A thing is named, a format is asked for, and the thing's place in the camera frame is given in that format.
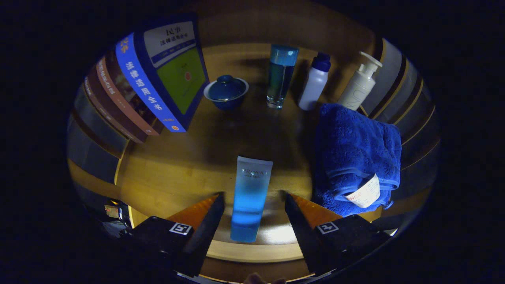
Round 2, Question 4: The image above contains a wooden countertop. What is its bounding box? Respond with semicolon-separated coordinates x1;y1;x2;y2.
114;43;395;263

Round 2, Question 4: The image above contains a white pump bottle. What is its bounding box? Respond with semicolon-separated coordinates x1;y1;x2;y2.
337;51;383;111

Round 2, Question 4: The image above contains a dark brown book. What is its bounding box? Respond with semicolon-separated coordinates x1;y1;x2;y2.
84;67;148;143

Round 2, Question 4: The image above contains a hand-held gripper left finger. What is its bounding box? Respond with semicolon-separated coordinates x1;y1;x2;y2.
120;192;225;277

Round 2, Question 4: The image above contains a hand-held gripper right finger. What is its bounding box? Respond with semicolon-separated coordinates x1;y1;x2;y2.
283;191;391;275

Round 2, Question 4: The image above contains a teal clear bottle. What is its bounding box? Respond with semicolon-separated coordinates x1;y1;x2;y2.
267;44;299;109

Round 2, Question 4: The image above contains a reddish brown book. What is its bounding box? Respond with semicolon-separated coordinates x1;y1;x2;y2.
96;51;164;136

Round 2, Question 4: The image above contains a blue folded towel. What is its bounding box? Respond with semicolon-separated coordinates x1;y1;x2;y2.
314;103;402;217

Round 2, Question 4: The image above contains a wooden drawer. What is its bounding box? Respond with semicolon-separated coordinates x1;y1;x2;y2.
197;258;316;284

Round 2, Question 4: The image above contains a blue lidded teacup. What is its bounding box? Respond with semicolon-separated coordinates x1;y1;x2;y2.
204;75;249;111

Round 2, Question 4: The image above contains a blue book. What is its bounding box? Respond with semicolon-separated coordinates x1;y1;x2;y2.
115;18;209;133

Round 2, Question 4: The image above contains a blue cosmetic tube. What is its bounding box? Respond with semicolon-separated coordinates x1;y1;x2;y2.
230;156;273;243

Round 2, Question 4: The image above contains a white bottle with blue cap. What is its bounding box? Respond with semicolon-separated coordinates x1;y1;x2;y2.
298;52;331;111

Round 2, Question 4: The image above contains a wooden cabinet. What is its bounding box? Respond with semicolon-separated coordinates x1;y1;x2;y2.
67;8;440;283

